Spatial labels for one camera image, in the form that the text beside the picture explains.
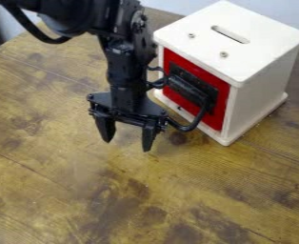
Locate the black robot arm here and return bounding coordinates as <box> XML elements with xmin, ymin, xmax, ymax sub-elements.
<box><xmin>0</xmin><ymin>0</ymin><xmax>166</xmax><ymax>151</ymax></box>

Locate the black drawer handle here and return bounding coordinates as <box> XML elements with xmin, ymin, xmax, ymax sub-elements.
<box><xmin>147</xmin><ymin>62</ymin><xmax>218</xmax><ymax>132</ymax></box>

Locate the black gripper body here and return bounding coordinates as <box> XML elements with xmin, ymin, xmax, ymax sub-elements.
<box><xmin>87</xmin><ymin>46</ymin><xmax>166</xmax><ymax>132</ymax></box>

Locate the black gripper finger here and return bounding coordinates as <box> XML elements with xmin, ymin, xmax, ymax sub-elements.
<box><xmin>94</xmin><ymin>113</ymin><xmax>115</xmax><ymax>143</ymax></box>
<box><xmin>142</xmin><ymin>124</ymin><xmax>155</xmax><ymax>152</ymax></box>

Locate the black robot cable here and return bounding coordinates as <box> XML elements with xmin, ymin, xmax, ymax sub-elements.
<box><xmin>3</xmin><ymin>8</ymin><xmax>71</xmax><ymax>45</ymax></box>

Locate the red drawer front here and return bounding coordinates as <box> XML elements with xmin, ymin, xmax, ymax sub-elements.
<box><xmin>162</xmin><ymin>49</ymin><xmax>230</xmax><ymax>131</ymax></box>

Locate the white wooden box cabinet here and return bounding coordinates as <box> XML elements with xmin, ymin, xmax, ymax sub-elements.
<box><xmin>153</xmin><ymin>0</ymin><xmax>299</xmax><ymax>146</ymax></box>

